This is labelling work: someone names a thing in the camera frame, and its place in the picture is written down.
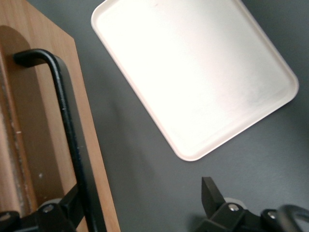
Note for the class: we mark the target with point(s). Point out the cream rectangular tray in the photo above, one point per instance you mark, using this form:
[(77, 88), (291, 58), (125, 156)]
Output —
[(193, 77)]

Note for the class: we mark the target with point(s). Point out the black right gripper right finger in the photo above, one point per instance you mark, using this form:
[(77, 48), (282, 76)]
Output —
[(217, 207)]

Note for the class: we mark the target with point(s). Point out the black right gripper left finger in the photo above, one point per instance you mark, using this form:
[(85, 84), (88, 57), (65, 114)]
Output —
[(60, 215)]

